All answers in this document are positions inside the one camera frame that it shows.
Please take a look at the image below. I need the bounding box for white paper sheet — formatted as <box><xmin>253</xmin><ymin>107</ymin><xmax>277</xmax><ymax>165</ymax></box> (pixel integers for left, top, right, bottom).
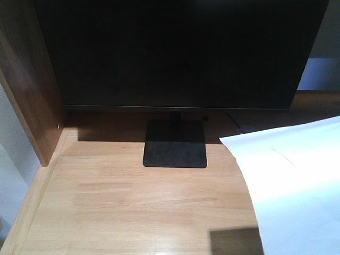
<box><xmin>221</xmin><ymin>117</ymin><xmax>339</xmax><ymax>254</ymax></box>

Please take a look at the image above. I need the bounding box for black computer monitor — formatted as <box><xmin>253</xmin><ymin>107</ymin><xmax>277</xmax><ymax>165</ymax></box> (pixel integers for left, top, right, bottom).
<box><xmin>34</xmin><ymin>1</ymin><xmax>329</xmax><ymax>110</ymax></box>

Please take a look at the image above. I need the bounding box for black monitor cable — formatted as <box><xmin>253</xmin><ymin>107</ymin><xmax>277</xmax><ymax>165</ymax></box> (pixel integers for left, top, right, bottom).
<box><xmin>225</xmin><ymin>111</ymin><xmax>248</xmax><ymax>134</ymax></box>

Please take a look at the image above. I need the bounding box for black monitor stand base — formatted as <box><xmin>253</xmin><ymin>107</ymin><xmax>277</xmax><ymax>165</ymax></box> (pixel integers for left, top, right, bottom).
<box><xmin>142</xmin><ymin>113</ymin><xmax>207</xmax><ymax>168</ymax></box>

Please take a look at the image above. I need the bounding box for wooden shelf unit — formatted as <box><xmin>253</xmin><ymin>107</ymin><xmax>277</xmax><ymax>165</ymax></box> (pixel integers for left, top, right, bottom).
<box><xmin>1</xmin><ymin>1</ymin><xmax>65</xmax><ymax>167</ymax></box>

